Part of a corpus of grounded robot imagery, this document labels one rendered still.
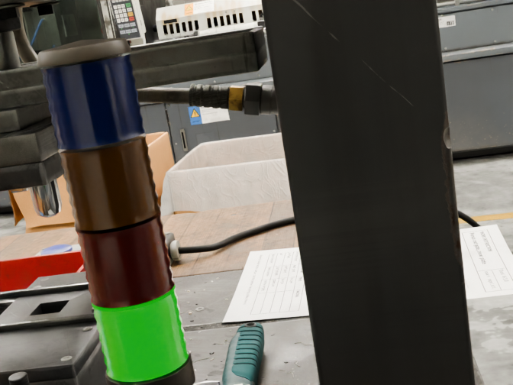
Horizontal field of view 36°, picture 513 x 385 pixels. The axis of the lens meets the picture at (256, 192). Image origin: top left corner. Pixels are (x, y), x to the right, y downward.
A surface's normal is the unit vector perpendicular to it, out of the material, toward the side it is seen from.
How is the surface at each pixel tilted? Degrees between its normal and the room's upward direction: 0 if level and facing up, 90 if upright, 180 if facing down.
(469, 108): 90
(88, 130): 76
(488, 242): 1
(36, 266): 90
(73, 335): 0
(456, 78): 90
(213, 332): 0
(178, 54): 90
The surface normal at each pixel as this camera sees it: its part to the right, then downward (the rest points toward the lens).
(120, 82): 0.70, -0.20
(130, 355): -0.19, 0.02
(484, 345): -0.15, -0.96
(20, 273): -0.09, 0.25
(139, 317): 0.18, -0.04
